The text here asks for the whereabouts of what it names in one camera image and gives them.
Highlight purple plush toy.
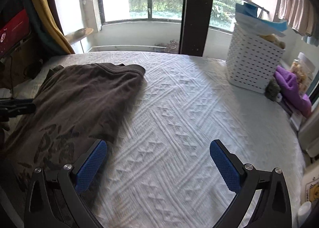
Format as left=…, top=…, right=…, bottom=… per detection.
left=274, top=66, right=312, bottom=118

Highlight white textured bedspread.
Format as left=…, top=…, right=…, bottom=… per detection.
left=0, top=50, right=307, bottom=228

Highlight hanging pink clothes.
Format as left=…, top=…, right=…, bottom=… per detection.
left=278, top=0, right=315, bottom=37

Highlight yellow curtain left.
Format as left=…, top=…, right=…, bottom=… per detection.
left=32, top=0, right=74, bottom=54

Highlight dried plant on balcony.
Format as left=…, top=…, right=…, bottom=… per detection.
left=155, top=40, right=179, bottom=54

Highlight white lotion tube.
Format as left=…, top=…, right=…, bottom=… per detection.
left=297, top=201, right=312, bottom=227

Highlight red box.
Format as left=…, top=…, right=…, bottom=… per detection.
left=0, top=9, right=30, bottom=56

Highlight white bear mug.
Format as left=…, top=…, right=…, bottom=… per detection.
left=301, top=160, right=319, bottom=204

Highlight white perforated storage basket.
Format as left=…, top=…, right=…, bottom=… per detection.
left=226, top=23, right=285, bottom=94

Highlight dark grey t-shirt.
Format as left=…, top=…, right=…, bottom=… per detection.
left=1, top=63, right=146, bottom=216

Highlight blue cloth on basket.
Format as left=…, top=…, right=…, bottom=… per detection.
left=235, top=3, right=288, bottom=36

